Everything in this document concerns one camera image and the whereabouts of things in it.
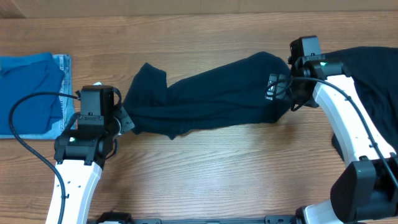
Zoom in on dark navy t-shirt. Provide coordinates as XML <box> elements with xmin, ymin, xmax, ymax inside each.
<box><xmin>123</xmin><ymin>52</ymin><xmax>290</xmax><ymax>139</ymax></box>

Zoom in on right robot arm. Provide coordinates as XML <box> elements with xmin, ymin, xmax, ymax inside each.
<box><xmin>265</xmin><ymin>35</ymin><xmax>397</xmax><ymax>224</ymax></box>

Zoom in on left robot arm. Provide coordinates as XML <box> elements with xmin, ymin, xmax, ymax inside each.
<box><xmin>46</xmin><ymin>83</ymin><xmax>135</xmax><ymax>223</ymax></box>

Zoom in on folded light blue jeans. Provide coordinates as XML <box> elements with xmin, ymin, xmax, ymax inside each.
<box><xmin>1</xmin><ymin>52</ymin><xmax>75</xmax><ymax>140</ymax></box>

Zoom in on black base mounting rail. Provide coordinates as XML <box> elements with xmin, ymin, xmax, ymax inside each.
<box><xmin>87</xmin><ymin>212</ymin><xmax>303</xmax><ymax>224</ymax></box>

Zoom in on folded blue t-shirt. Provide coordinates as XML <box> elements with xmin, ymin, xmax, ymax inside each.
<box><xmin>0</xmin><ymin>52</ymin><xmax>65</xmax><ymax>136</ymax></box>

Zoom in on dark navy garment pile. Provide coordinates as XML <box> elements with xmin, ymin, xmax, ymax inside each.
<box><xmin>325</xmin><ymin>47</ymin><xmax>397</xmax><ymax>150</ymax></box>

